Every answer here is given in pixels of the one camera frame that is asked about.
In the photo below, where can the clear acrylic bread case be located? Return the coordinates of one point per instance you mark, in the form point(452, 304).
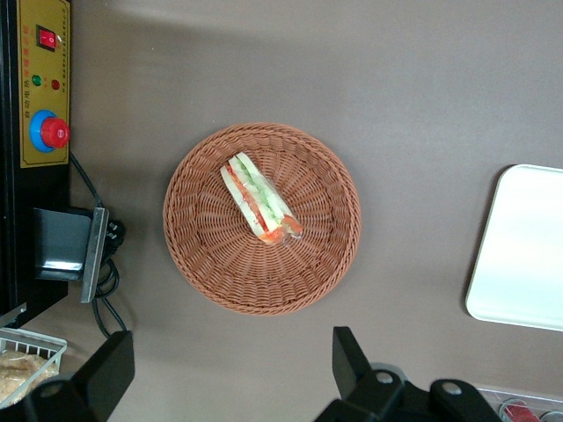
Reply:
point(44, 340)

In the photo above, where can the red rocker power switch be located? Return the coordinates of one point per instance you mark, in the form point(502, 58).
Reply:
point(46, 39)

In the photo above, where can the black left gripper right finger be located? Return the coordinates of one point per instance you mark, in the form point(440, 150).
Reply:
point(352, 378)

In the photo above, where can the triangle sandwich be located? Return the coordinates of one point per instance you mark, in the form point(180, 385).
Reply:
point(255, 198)

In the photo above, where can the cream rectangular tray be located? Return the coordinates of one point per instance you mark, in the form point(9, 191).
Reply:
point(519, 246)

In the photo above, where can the crispy snack bag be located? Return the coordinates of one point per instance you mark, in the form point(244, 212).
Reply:
point(22, 373)

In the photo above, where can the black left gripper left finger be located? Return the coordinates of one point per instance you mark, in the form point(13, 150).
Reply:
point(101, 378)

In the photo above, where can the black yellow control box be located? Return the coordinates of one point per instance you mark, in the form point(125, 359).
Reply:
point(9, 132)

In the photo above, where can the round brown wicker basket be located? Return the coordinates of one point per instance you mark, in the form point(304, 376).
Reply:
point(308, 264)

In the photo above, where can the clear acrylic bottle rack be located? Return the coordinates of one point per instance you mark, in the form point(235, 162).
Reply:
point(492, 393)

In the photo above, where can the red emergency stop button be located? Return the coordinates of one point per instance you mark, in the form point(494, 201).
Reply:
point(55, 132)

